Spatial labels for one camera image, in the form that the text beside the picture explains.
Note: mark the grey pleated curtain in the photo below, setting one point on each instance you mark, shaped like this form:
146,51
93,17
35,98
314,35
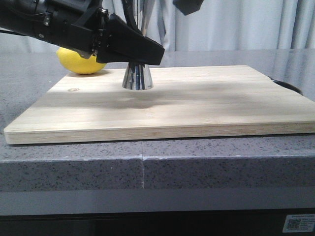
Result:
235,25

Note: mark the yellow lemon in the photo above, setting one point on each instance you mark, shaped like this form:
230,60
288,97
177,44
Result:
73,62

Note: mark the light wooden cutting board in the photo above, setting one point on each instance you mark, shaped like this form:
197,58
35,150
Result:
185,102

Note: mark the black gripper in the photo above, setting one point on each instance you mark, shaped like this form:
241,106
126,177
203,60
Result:
186,7
74,24

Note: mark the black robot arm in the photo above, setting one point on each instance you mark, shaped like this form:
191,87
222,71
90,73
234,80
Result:
23,17

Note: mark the white QR code label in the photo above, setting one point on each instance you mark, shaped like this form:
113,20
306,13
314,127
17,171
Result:
299,223

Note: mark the steel double jigger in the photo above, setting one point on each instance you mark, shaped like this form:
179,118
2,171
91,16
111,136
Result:
138,76

